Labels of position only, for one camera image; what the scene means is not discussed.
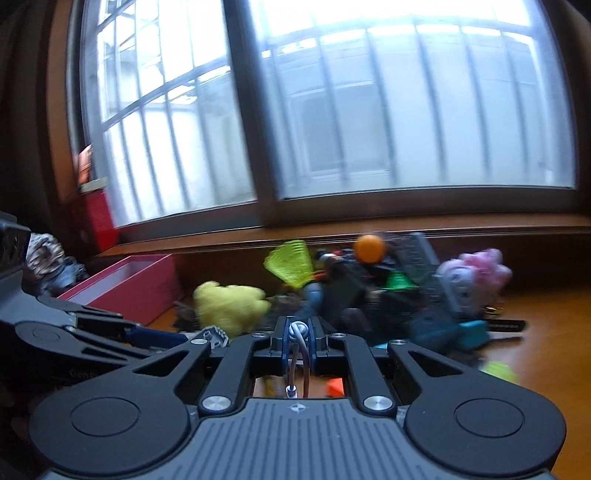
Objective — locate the grey plastic bracket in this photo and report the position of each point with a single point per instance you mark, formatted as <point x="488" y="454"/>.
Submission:
<point x="214" y="335"/>

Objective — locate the blue grey toy figure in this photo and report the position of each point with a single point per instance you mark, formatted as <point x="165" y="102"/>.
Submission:
<point x="314" y="293"/>

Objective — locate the pink cardboard box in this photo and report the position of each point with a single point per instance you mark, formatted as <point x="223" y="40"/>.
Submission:
<point x="138" y="281"/>

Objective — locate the patterned cloth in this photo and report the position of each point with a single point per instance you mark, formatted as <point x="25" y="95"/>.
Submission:
<point x="46" y="258"/>

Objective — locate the teal plastic item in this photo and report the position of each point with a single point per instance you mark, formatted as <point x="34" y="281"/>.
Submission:
<point x="471" y="334"/>

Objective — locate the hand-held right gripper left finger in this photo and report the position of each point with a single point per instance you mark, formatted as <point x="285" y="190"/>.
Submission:
<point x="282" y="344"/>

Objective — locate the yellow plush toy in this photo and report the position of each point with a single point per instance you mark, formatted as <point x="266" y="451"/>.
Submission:
<point x="231" y="304"/>

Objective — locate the orange packet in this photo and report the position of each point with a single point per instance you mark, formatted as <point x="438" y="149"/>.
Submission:
<point x="85" y="164"/>

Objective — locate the black flat plate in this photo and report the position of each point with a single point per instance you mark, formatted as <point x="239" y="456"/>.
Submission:
<point x="503" y="327"/>

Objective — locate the row of window bars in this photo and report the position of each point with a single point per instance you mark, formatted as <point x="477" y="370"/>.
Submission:
<point x="332" y="92"/>

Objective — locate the orange ping pong ball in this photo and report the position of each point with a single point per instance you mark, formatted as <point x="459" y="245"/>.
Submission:
<point x="370" y="248"/>

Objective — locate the brown window frame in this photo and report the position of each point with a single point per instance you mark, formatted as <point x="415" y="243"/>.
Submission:
<point x="258" y="203"/>

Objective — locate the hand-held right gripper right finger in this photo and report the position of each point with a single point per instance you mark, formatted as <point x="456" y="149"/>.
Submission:
<point x="315" y="344"/>

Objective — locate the large yellow nylon shuttlecock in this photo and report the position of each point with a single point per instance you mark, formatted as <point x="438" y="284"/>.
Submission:
<point x="291" y="264"/>

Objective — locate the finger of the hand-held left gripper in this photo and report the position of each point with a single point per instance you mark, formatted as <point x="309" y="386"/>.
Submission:
<point x="152" y="338"/>
<point x="78" y="346"/>

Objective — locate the pink plush toy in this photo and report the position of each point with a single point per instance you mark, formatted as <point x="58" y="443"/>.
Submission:
<point x="475" y="279"/>

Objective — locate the orange plastic piece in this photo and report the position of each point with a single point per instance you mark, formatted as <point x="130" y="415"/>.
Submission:
<point x="334" y="386"/>

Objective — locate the small yellow nylon shuttlecock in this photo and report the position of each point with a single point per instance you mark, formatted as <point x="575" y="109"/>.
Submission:
<point x="498" y="371"/>

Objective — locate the red box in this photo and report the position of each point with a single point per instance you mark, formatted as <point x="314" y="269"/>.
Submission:
<point x="99" y="221"/>

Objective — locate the black feather shuttlecock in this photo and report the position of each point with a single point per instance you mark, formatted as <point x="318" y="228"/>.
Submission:
<point x="185" y="317"/>

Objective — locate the green plastic piece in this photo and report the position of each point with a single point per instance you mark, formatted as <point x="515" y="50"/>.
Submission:
<point x="398" y="280"/>

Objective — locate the black perforated plate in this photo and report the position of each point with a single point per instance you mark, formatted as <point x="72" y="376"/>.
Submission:
<point x="418" y="263"/>

